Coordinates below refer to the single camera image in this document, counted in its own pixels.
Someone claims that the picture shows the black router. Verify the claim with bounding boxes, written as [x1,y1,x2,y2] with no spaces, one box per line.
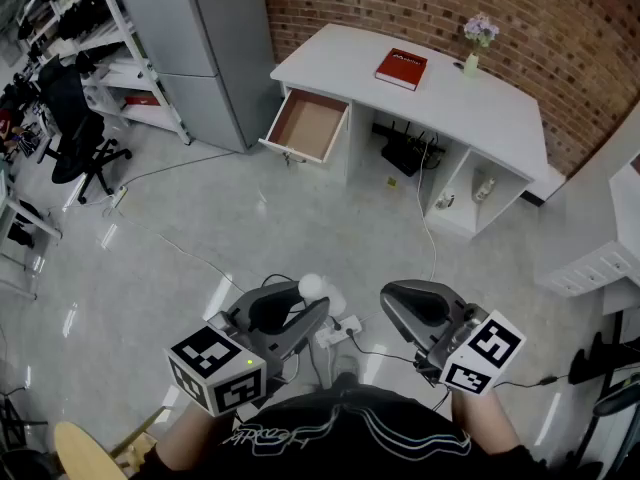
[372,121,447,178]

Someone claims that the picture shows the person's grey shoe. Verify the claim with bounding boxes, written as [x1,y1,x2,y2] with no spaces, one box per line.
[333,354,362,385]

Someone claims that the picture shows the white shelf rack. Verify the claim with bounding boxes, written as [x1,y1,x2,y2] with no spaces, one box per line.
[16,0,192,146]

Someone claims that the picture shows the grey refrigerator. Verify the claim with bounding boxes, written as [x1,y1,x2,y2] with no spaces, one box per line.
[110,0,282,155]

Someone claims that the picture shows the white cabinet with small drawers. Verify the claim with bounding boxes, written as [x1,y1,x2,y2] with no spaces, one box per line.
[533,102,640,319]

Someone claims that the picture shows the black office chair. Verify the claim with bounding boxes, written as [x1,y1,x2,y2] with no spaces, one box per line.
[36,56,134,206]

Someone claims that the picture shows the white desk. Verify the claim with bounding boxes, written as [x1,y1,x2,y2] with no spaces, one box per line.
[269,22,567,240]

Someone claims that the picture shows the purple flowers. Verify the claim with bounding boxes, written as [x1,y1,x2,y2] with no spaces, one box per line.
[462,13,501,55]

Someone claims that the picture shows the round wooden stool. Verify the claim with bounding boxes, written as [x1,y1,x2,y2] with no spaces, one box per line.
[53,404,174,480]

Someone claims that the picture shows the white drawer with brown inside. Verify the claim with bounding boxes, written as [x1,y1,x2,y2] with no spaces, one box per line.
[258,87,351,166]

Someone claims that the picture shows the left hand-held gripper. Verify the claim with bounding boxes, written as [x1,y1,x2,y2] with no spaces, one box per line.
[164,281,331,417]

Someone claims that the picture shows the black cable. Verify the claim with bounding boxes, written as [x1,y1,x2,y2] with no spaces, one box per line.
[329,317,572,390]

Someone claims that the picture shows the black metal stand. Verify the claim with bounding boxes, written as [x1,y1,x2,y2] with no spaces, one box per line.
[568,307,640,480]

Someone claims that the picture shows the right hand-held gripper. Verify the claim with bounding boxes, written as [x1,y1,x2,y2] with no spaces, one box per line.
[380,279,527,397]

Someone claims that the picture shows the red book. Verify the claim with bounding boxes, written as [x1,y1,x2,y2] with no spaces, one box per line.
[374,47,430,93]

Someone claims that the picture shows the white side table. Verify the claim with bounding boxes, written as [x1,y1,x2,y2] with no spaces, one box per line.
[0,165,64,301]

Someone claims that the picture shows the person's black shirt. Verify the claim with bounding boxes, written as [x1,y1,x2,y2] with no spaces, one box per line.
[127,372,557,480]

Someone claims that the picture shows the person's left forearm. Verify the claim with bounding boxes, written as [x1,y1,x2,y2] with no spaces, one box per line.
[155,401,242,473]

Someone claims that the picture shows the person's right forearm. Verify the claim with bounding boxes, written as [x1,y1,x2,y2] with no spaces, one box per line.
[449,386,524,458]

